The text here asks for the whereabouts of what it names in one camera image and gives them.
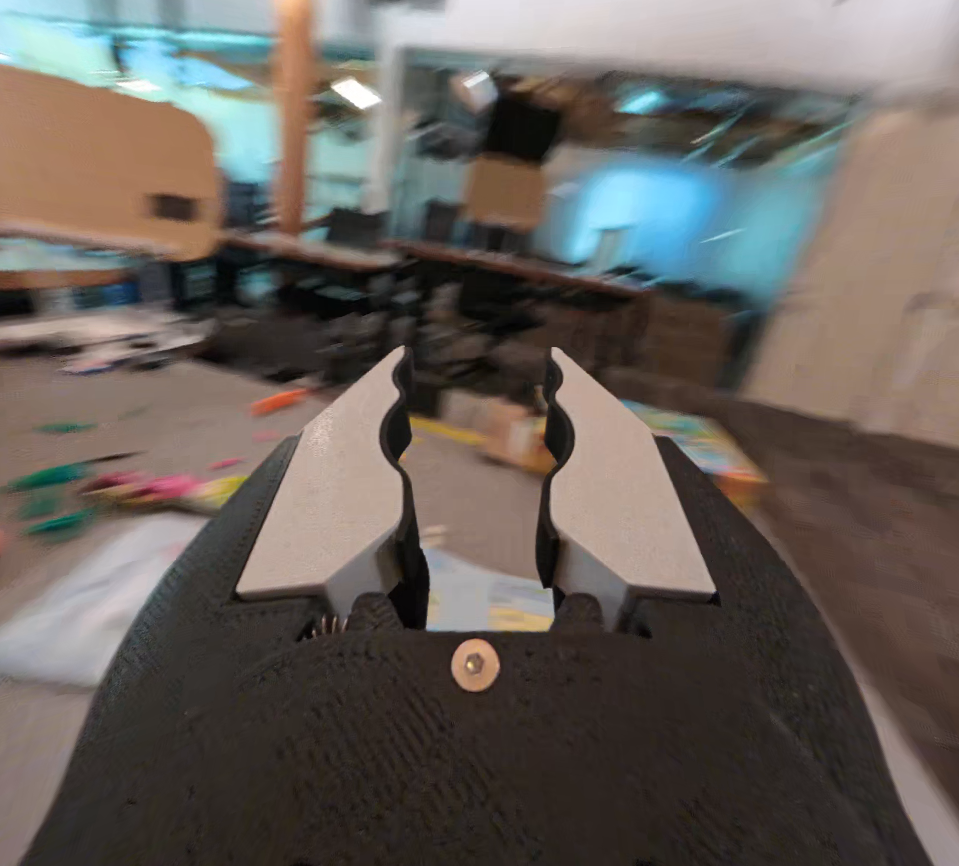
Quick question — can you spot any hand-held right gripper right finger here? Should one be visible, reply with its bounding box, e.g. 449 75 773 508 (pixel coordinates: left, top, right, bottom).
535 347 716 631

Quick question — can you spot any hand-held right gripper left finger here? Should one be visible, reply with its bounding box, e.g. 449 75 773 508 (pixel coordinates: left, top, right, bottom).
235 346 429 630

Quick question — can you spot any colourful lego set box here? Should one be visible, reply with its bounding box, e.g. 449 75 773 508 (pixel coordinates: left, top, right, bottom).
617 400 768 508

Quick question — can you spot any orange lego piece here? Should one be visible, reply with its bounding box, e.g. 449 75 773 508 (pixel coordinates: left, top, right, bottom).
249 388 310 419

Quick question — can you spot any pink lego assembly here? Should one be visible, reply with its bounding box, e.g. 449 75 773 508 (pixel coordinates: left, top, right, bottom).
83 471 248 513

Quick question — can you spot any open cardboard box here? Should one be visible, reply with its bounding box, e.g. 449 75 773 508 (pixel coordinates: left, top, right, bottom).
437 388 557 474

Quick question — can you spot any white plastic bag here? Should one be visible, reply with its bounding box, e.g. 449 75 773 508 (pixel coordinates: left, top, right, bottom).
0 512 215 689

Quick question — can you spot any long wooden desk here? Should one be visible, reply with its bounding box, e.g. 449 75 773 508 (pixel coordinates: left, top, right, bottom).
223 230 649 301

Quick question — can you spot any brown cardboard box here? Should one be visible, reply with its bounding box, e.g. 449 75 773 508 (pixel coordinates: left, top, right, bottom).
463 156 549 231

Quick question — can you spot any black monitor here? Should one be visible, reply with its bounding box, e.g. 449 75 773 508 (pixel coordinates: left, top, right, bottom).
485 93 562 164

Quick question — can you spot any large cardboard panel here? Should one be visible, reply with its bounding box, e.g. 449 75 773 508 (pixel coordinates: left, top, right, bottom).
0 65 224 262

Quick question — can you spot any wooden post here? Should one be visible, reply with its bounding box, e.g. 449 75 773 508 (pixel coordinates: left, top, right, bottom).
268 0 327 236

